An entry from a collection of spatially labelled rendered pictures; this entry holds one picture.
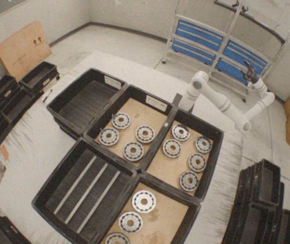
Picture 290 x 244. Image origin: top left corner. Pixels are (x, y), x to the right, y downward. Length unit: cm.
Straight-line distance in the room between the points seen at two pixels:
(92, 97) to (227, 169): 98
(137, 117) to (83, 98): 37
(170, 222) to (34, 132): 99
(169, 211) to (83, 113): 68
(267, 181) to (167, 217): 119
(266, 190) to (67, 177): 160
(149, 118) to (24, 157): 85
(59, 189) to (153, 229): 46
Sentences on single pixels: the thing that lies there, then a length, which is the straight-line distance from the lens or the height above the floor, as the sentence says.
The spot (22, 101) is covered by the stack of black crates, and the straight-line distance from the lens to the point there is 197.
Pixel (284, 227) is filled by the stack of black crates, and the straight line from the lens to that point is 189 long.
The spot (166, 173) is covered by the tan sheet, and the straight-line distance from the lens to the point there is 72.
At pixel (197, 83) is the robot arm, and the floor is 101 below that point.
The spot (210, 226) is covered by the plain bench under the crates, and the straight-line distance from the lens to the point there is 95.
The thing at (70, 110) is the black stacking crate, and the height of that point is 83.
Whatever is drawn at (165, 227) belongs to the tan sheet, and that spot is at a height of 83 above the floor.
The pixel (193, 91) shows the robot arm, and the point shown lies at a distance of 95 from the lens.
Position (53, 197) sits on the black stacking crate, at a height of 83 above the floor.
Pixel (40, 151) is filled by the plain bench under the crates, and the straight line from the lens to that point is 103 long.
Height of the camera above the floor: 151
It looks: 57 degrees down
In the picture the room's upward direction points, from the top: 11 degrees clockwise
